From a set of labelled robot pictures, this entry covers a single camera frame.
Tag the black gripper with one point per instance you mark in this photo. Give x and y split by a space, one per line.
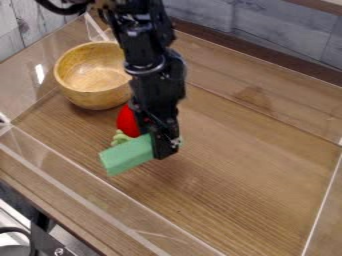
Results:
157 86

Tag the green rectangular stick block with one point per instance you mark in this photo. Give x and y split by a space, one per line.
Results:
126 153

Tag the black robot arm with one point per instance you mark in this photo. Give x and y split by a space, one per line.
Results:
142 31

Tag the brown wooden bowl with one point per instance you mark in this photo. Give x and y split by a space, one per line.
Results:
89 75

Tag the red plush strawberry toy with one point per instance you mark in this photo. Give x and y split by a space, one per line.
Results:
126 129

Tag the black clamp under table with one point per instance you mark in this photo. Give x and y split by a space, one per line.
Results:
46 246

